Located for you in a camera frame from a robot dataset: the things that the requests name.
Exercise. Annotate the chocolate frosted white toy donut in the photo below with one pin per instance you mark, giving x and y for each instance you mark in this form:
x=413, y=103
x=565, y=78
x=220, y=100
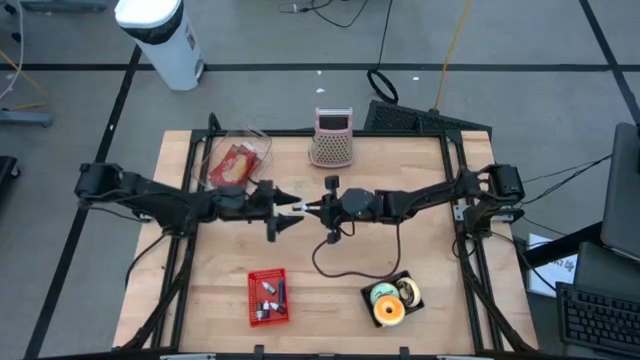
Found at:
x=416, y=300

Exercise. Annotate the red plastic mesh basket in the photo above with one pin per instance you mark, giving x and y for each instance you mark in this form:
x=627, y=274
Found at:
x=254, y=290

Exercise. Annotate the small white piece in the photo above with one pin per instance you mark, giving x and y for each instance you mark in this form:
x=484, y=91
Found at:
x=299, y=206

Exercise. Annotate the grey laptop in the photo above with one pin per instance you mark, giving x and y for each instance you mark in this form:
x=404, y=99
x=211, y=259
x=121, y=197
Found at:
x=622, y=200

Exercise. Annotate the dark green box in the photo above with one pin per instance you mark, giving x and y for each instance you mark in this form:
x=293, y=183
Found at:
x=605, y=270

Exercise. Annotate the white bin with black band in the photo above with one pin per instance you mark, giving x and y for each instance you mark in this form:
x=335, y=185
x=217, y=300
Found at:
x=162, y=45

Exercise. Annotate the orange yellow toy donut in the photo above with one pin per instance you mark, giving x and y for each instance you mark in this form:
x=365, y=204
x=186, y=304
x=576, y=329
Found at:
x=380, y=316

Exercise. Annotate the black aluminium table frame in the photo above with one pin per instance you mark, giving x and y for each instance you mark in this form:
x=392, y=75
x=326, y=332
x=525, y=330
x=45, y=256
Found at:
x=320, y=133

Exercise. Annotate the small dropper bottle white cap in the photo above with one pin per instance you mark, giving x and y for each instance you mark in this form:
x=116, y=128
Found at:
x=259, y=311
x=266, y=310
x=278, y=308
x=268, y=288

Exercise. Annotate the black keyboard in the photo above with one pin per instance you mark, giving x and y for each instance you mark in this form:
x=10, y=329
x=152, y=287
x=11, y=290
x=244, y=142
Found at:
x=600, y=320

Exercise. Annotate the white paper sheet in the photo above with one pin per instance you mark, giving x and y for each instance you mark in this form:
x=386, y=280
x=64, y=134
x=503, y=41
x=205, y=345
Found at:
x=550, y=275

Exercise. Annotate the black mesh crate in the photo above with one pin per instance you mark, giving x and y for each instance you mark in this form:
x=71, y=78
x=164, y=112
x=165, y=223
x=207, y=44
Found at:
x=425, y=120

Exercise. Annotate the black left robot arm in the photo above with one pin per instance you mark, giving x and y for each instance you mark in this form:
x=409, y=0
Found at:
x=150, y=197

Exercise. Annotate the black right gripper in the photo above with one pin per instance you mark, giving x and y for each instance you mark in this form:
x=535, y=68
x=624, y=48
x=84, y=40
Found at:
x=357, y=205

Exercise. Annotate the clear plastic container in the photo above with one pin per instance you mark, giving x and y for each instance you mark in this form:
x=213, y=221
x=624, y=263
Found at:
x=215, y=140

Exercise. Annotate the black plastic mesh basket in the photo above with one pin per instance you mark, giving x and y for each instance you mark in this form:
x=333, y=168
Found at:
x=392, y=278

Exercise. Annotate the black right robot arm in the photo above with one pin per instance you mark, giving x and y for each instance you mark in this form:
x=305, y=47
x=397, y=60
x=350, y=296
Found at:
x=430, y=197

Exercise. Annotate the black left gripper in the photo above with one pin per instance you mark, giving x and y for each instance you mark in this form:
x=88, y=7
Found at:
x=240, y=205

